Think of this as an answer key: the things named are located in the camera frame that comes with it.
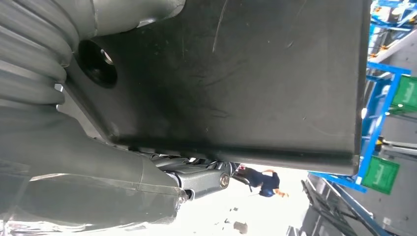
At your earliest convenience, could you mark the standing person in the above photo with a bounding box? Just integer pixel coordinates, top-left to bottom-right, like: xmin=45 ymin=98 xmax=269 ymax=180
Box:
xmin=240 ymin=165 xmax=290 ymax=199

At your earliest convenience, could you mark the blue rack with green crates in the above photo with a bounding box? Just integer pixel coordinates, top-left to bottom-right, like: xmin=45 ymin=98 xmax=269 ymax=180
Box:
xmin=307 ymin=0 xmax=417 ymax=195

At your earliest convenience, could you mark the green plastic crate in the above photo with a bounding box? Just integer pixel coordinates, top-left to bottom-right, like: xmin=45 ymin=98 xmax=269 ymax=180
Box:
xmin=389 ymin=74 xmax=417 ymax=115
xmin=360 ymin=155 xmax=401 ymax=196

